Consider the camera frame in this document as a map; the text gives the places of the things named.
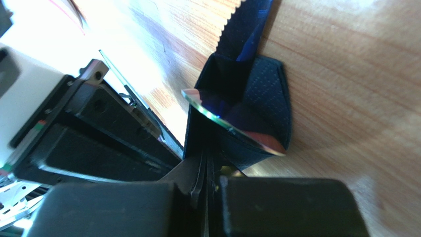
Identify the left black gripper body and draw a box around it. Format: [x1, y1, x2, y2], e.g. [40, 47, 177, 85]
[9, 59, 183, 184]

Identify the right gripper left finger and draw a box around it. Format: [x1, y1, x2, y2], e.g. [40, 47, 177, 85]
[24, 155, 205, 237]

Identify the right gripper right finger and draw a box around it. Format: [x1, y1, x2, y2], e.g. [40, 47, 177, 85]
[207, 155, 369, 237]

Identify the iridescent spoon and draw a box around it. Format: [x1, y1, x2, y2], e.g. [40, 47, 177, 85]
[181, 88, 286, 156]

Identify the black paper napkin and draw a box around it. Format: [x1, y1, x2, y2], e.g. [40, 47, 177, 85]
[181, 55, 292, 169]

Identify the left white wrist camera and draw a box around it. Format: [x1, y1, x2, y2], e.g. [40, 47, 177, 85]
[0, 43, 64, 166]

